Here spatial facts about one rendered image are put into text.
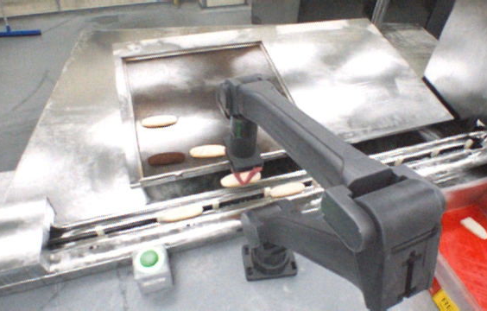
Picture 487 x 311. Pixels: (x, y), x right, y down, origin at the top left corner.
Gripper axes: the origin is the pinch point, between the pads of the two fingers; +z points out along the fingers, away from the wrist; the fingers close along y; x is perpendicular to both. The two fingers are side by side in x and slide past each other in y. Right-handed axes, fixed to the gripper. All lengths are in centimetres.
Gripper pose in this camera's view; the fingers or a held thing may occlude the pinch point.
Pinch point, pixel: (241, 176)
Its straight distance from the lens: 81.0
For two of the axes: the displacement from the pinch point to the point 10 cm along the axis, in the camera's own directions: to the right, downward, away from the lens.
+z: -0.5, 7.0, 7.1
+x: -9.5, 1.9, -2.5
